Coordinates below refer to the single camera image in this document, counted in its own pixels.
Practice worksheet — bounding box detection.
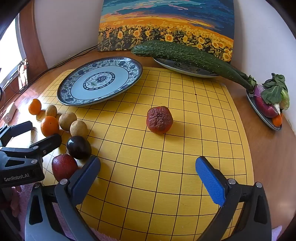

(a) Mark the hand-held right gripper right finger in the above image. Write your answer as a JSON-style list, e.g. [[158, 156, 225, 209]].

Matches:
[[195, 156, 272, 241]]

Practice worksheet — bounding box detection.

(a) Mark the green leafy vegetable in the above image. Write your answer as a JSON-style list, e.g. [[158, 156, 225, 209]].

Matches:
[[260, 73, 290, 111]]

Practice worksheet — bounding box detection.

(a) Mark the tiny orange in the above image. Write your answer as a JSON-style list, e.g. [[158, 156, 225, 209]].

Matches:
[[272, 114, 283, 127]]

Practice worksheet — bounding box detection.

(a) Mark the blue floral plate under cucumbers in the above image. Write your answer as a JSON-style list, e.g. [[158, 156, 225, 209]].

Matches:
[[154, 57, 219, 78]]

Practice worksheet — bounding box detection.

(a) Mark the wrinkled red fruit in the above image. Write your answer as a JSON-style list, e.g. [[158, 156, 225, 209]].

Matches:
[[146, 106, 174, 135]]

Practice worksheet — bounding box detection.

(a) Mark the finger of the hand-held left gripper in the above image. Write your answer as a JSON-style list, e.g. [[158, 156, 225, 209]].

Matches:
[[0, 134, 62, 171], [0, 121, 33, 147]]

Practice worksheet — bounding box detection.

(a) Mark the large blue floral plate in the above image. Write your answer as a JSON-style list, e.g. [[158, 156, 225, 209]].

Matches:
[[57, 57, 143, 106]]

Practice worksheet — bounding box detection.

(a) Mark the red apple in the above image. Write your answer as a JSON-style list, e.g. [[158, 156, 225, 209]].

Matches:
[[51, 153, 79, 182]]

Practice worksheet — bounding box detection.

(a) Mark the bumpy green cucumber with stem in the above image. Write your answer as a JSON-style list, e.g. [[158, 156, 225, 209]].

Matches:
[[131, 40, 257, 92]]

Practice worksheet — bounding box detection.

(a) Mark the small grey plate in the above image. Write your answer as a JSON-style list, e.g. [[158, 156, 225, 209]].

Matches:
[[246, 90, 283, 131]]

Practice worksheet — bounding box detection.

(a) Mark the red onion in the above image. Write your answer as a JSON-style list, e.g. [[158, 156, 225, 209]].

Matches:
[[253, 84, 280, 118]]

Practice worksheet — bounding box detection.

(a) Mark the black cable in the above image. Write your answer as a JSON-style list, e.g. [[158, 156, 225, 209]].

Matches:
[[0, 47, 97, 93], [22, 45, 99, 85]]

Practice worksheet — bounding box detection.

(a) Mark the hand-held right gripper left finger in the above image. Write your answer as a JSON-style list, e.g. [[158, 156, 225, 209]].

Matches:
[[24, 156, 101, 241]]

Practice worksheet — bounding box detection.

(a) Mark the sunflower field painting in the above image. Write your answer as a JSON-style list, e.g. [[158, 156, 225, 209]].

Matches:
[[97, 0, 235, 62]]

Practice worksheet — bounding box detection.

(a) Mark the small greenish kiwi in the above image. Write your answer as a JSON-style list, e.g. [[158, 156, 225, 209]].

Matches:
[[45, 104, 58, 118]]

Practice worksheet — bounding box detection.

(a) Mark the white power adapter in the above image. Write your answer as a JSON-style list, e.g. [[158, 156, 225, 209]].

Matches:
[[2, 102, 17, 122]]

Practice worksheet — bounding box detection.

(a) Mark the dark purple plum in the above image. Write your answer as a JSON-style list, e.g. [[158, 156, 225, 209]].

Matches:
[[66, 136, 92, 160]]

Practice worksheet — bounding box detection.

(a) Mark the brown kiwi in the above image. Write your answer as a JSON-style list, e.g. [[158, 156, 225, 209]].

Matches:
[[70, 120, 88, 137], [58, 112, 78, 131]]

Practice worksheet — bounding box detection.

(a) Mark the yellow grid board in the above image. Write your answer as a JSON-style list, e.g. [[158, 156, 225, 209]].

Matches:
[[36, 67, 255, 241]]

